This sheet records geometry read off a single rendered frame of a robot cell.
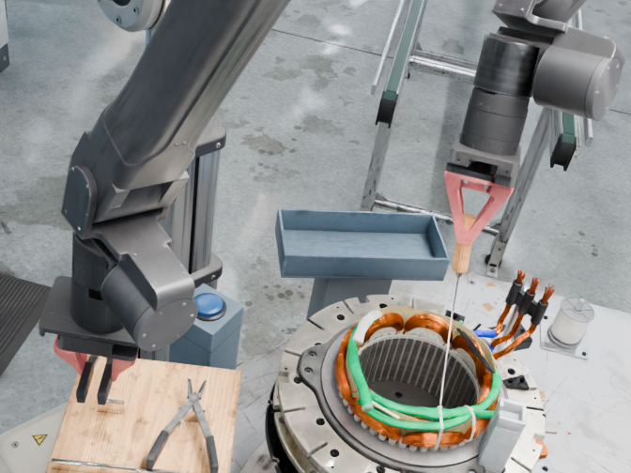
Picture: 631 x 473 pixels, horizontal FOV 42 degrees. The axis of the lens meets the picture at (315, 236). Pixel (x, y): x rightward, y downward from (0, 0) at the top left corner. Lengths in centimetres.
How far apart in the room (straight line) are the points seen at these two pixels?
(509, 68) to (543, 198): 261
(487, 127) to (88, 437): 53
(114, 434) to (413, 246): 58
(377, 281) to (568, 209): 219
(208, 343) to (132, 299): 46
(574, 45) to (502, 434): 40
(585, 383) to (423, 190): 178
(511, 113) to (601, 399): 84
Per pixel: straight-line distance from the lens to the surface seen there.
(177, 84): 55
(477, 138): 80
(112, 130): 62
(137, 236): 68
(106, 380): 83
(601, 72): 76
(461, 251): 85
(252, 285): 266
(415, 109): 372
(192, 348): 114
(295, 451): 96
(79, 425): 96
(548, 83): 77
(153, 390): 99
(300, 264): 118
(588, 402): 153
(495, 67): 79
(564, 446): 144
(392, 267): 121
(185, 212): 124
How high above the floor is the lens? 184
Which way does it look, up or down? 40 degrees down
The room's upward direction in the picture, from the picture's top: 11 degrees clockwise
